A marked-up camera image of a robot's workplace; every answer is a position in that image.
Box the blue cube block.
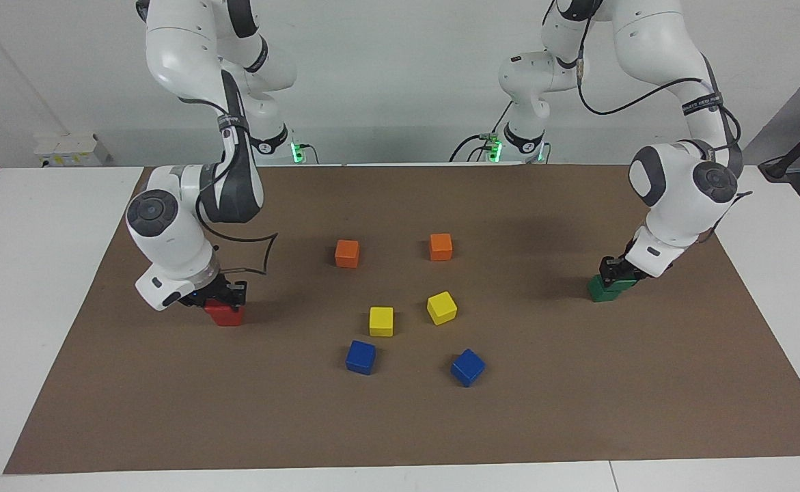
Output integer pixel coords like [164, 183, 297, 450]
[345, 340, 377, 376]
[450, 348, 486, 388]

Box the brown table mat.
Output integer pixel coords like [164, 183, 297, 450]
[3, 164, 800, 476]

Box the yellow cube block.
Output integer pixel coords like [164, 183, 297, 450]
[369, 306, 395, 338]
[426, 291, 458, 326]

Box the white socket box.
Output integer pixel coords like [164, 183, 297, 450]
[33, 133, 111, 167]

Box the black stand pole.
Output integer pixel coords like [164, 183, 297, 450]
[758, 108, 800, 182]

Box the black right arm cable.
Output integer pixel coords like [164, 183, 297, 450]
[193, 96, 279, 277]

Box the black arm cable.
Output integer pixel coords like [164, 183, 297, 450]
[193, 96, 279, 277]
[573, 38, 754, 241]

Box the black base cable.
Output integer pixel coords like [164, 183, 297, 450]
[448, 102, 514, 163]
[289, 140, 320, 166]

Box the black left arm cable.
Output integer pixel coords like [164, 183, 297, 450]
[573, 38, 754, 241]

